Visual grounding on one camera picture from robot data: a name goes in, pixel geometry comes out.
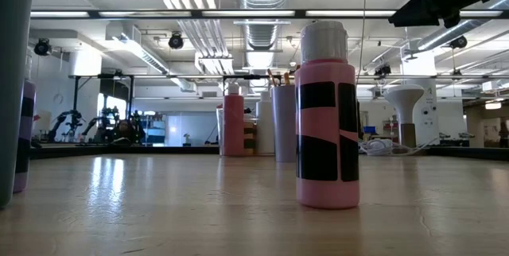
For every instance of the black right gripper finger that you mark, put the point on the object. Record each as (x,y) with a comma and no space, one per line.
(417,13)
(452,18)

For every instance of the lavender plastic cup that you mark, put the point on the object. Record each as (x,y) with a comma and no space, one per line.
(284,129)

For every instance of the large white paint bottle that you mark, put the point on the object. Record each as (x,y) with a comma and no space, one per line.
(265,129)

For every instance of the small pink paint bottle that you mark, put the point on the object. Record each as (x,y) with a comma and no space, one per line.
(326,196)

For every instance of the small brown paint bottle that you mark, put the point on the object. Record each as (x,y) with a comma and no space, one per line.
(249,136)

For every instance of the large red paint bottle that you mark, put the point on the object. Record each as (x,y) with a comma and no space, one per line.
(233,129)

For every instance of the small lavender paint bottle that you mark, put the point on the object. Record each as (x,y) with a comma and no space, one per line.
(28,129)

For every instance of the large teal paint bottle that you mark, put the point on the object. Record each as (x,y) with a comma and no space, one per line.
(14,89)

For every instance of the black background robot arm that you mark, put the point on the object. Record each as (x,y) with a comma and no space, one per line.
(63,122)

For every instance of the black ceiling spotlight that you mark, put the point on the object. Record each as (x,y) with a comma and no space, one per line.
(458,42)
(176,41)
(41,47)
(382,70)

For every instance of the white mushroom lamp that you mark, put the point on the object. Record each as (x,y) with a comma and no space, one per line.
(403,97)

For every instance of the white printed column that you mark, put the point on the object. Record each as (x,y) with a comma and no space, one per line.
(431,121)

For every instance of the blue background box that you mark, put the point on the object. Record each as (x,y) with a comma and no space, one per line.
(370,130)

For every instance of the black linear ceiling light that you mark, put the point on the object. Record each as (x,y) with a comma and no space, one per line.
(254,13)

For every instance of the clear plastic bin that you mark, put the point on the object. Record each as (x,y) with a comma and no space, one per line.
(219,136)

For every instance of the blue background shelf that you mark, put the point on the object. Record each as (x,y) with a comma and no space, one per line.
(157,130)

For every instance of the silver ceiling air duct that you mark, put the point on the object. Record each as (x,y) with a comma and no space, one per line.
(262,33)

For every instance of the white rectangular ceiling duct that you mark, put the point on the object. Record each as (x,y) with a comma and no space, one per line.
(135,49)

